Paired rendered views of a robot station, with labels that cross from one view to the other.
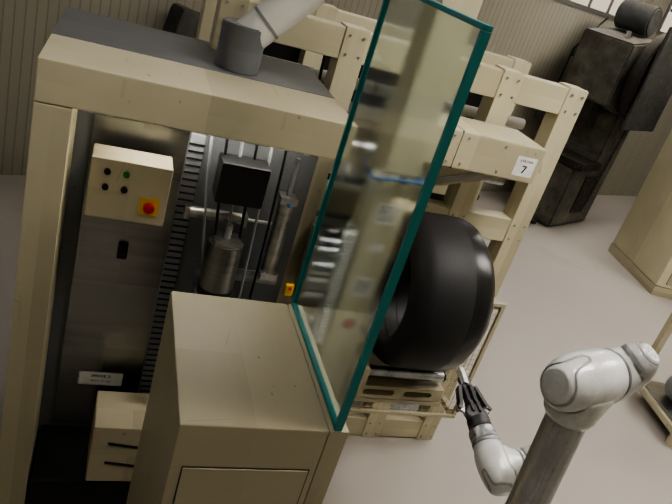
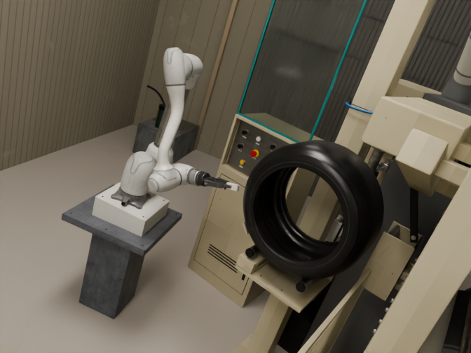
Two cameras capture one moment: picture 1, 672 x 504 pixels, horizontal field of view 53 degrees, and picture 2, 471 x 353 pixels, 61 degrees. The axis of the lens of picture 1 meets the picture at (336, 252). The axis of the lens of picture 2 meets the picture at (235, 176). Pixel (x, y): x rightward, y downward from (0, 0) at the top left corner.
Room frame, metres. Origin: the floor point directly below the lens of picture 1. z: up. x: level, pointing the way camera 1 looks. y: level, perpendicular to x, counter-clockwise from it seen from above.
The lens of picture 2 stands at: (3.38, -1.70, 1.88)
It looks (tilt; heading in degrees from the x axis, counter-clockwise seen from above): 22 degrees down; 141
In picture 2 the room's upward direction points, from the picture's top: 19 degrees clockwise
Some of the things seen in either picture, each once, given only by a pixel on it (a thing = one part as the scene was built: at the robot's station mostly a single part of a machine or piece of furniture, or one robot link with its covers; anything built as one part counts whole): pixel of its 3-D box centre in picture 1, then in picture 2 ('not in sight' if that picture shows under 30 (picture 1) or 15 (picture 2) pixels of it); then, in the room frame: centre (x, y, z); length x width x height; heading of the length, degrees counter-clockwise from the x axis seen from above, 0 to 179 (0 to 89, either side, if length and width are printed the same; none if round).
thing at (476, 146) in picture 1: (461, 142); (426, 129); (2.63, -0.34, 1.71); 0.61 x 0.25 x 0.15; 112
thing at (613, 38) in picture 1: (591, 116); not in sight; (7.94, -2.31, 1.29); 1.32 x 1.19 x 2.58; 129
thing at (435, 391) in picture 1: (397, 386); (263, 252); (2.17, -0.39, 0.83); 0.36 x 0.09 x 0.06; 112
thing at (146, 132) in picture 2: not in sight; (166, 122); (-0.97, 0.50, 0.38); 0.78 x 0.62 x 0.77; 132
